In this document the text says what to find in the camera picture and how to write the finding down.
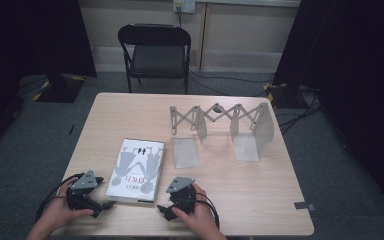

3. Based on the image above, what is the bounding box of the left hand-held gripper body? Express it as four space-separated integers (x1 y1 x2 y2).
66 170 105 211

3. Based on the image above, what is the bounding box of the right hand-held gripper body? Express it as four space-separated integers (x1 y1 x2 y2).
165 176 198 214

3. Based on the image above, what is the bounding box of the white book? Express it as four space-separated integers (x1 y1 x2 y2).
105 138 166 204

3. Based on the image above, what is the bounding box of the white expandable metal book rack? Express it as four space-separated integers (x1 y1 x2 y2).
169 101 275 169

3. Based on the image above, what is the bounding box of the person's right hand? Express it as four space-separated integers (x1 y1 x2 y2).
172 183 220 238

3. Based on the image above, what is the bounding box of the person's left hand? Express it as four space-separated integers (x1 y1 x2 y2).
36 176 95 234

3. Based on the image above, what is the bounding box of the black stand base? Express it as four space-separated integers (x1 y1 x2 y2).
33 73 87 104
263 82 304 110

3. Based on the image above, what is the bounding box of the grey tape strip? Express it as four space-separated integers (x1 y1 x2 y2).
293 201 317 213

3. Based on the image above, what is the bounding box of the black folding chair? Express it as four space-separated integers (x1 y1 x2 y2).
117 23 192 95

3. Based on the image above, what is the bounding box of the black curtain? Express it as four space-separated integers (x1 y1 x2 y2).
0 0 98 158
272 0 384 214

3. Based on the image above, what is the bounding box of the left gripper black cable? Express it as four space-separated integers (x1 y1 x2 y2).
34 172 85 223

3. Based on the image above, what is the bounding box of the black floor cable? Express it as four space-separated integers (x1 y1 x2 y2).
189 69 275 98

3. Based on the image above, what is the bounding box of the bundle of black floor cables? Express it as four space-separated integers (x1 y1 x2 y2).
277 88 323 135

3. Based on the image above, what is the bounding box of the black plug with cable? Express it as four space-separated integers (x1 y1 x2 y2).
175 5 184 28

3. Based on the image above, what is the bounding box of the white wall socket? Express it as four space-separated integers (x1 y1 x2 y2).
172 0 197 14

